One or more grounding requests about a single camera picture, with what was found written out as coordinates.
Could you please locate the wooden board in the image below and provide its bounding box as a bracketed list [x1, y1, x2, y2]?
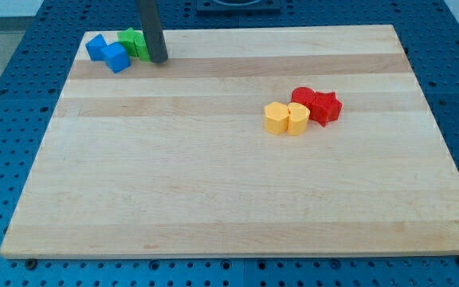
[0, 25, 459, 259]

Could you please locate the yellow hexagon block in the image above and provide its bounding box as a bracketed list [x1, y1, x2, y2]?
[264, 102, 289, 135]

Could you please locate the yellow heart block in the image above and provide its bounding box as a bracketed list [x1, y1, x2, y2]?
[287, 102, 310, 136]

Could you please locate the red cylinder block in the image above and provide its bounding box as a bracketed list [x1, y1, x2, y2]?
[291, 86, 316, 108]

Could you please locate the red star block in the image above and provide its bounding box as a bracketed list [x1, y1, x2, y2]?
[309, 92, 343, 127]

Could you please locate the green rounded block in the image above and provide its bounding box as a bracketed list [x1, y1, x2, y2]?
[134, 34, 151, 61]

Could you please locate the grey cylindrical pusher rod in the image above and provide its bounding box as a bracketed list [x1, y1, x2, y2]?
[135, 0, 169, 64]

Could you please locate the green star block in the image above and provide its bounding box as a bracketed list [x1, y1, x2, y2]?
[116, 27, 140, 57]

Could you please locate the blue cube block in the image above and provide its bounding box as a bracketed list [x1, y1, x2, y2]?
[101, 42, 131, 73]

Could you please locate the blue triangular block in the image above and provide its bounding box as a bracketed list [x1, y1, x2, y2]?
[85, 33, 108, 61]

